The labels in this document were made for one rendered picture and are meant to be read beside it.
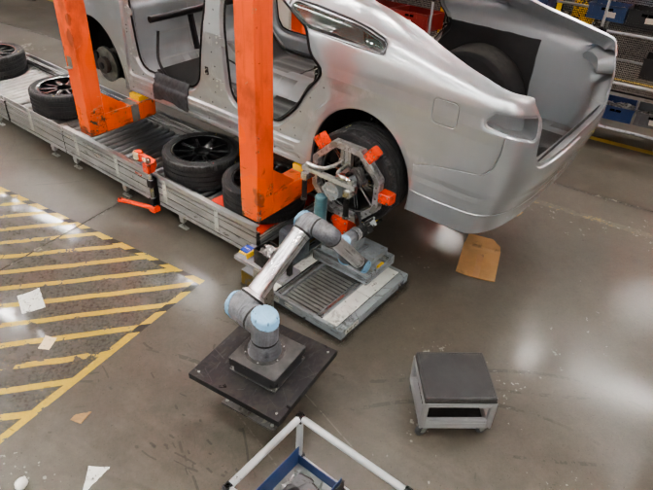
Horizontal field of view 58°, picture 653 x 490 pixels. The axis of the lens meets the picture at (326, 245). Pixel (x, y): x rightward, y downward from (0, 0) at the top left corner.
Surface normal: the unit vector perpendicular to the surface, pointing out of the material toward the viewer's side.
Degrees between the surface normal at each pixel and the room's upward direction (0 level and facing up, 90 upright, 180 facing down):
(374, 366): 0
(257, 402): 0
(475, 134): 90
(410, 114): 90
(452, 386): 0
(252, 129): 90
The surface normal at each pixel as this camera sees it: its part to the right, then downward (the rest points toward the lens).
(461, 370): 0.05, -0.81
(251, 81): -0.62, 0.44
